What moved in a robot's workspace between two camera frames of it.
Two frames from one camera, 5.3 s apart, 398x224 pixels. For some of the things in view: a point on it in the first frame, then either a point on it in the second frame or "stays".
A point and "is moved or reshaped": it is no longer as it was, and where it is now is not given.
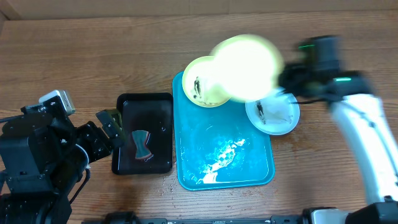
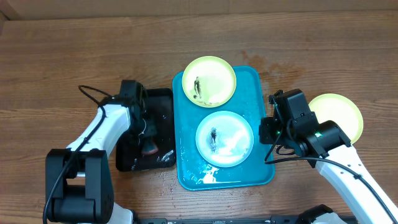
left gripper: x=89 y=132 to x=145 y=137
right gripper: x=290 y=81 to x=266 y=125
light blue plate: x=277 y=114 to x=224 y=139
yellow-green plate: x=205 y=83 stays
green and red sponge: x=140 y=137 is moved or reshaped
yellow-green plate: x=247 y=67 is moved or reshaped
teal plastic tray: x=219 y=147 stays
